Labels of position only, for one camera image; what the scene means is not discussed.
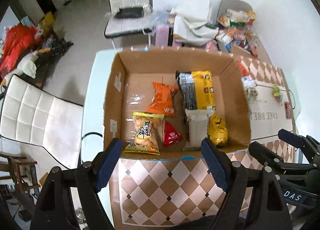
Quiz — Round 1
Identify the small yellow snack bag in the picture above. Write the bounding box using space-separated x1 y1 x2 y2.
208 112 228 147

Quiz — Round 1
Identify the small red snack packet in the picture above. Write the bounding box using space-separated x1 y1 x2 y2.
163 121 183 148

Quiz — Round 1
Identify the orange chip bag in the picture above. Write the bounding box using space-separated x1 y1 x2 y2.
236 61 251 77

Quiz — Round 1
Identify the yellow black noodle pack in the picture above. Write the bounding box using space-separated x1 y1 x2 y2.
175 71 215 110

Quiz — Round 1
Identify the egg biscuit snack bag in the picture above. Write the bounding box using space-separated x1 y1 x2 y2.
124 111 164 156

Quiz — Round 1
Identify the orange snack bag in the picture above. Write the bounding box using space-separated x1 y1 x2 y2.
146 82 178 117

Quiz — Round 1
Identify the red white snack pack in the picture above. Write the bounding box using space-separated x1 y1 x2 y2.
241 75 257 88

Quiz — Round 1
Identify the cardboard box of snacks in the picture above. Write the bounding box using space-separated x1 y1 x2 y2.
231 36 272 64

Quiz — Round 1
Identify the pile of snacks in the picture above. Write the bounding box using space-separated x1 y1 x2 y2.
204 10 256 53

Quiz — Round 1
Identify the grey chair with snacks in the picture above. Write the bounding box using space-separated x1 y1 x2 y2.
217 0 252 22

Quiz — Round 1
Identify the brown red small packet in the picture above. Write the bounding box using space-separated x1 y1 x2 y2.
284 101 292 119

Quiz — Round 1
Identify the dark fleece sleeve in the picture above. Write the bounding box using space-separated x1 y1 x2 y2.
171 215 216 230

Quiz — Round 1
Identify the green candy bag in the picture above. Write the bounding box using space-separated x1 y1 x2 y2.
272 84 283 104

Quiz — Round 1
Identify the small cat picture packet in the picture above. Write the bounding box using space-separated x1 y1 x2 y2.
245 87 258 104

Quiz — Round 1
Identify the white chair near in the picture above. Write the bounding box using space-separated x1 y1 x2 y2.
1 75 84 169

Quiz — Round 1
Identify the white chair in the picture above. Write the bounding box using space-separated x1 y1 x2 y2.
104 0 153 48
1 75 84 169

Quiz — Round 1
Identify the open cardboard box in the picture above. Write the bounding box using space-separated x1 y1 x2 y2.
102 46 252 162

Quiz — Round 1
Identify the white cloth bag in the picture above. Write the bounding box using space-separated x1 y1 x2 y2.
170 7 219 46

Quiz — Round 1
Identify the white goose plush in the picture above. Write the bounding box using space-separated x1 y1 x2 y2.
1 47 51 86

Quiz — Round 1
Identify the pink suitcase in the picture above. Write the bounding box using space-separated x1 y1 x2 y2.
155 25 170 47

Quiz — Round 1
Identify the red plastic bag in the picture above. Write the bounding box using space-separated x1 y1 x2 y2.
1 24 43 79

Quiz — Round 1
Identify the yellow bag on floor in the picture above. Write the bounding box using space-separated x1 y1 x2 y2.
40 12 55 34

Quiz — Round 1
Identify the black bag on chair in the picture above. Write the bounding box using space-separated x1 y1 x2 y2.
114 7 144 19

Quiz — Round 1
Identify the white chair far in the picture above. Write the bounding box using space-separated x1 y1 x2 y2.
104 0 153 48

